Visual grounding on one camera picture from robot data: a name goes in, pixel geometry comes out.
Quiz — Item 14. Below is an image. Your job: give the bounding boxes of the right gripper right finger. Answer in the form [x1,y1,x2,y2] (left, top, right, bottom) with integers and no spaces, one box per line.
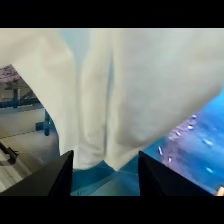
[137,150,214,197]

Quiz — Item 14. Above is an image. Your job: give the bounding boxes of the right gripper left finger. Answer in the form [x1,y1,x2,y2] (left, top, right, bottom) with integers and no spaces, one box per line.
[0,149,75,197]

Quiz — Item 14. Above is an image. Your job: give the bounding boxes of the white garment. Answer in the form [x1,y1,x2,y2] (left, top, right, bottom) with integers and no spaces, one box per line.
[0,28,224,172]

